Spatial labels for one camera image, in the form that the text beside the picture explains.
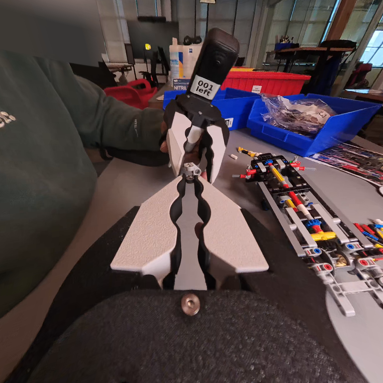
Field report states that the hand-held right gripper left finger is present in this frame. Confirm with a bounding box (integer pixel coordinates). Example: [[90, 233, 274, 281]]
[[110, 175, 187, 289]]

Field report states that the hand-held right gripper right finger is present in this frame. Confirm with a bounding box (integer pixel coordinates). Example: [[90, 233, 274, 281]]
[[193, 176, 269, 290]]

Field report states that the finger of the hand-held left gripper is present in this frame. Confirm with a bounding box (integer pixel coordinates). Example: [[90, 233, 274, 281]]
[[166, 112, 193, 177], [198, 126, 227, 184]]

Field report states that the grey lego connector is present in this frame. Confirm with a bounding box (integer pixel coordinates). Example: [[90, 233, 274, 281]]
[[180, 162, 201, 183]]

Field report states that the person's left forearm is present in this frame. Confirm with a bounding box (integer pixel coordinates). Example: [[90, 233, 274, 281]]
[[70, 75, 165, 151]]

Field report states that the lego chassis assembly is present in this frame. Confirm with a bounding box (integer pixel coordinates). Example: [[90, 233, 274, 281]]
[[232, 153, 383, 318]]

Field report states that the pile of loose lego pieces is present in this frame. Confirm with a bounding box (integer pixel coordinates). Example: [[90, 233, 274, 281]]
[[354, 218, 383, 249]]

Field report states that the lego instruction booklet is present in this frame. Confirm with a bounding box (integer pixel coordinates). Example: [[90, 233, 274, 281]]
[[310, 143, 383, 187]]

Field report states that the person's left hand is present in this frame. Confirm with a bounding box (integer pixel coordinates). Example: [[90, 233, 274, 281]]
[[159, 120, 170, 154]]

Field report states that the wipes container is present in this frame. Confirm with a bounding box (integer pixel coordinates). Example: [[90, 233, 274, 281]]
[[169, 45, 184, 79]]

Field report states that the red plastic bin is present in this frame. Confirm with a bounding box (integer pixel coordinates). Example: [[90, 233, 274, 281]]
[[221, 68, 312, 96]]

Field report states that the blue bin with plastic bag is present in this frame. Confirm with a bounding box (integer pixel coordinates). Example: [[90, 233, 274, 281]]
[[247, 93, 382, 157]]

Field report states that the clear plastic bag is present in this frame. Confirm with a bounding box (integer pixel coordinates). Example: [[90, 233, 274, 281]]
[[261, 93, 337, 135]]

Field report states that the wooden background table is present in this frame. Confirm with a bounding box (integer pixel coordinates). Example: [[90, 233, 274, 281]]
[[266, 40, 356, 93]]

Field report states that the person's green sweatshirt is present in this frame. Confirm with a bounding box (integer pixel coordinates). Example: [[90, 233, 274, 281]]
[[0, 49, 99, 318]]

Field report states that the red chair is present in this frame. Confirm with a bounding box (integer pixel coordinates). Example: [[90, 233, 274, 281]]
[[347, 62, 373, 89]]

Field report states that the dark wall screen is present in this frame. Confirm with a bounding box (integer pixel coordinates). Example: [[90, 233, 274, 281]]
[[127, 19, 179, 59]]

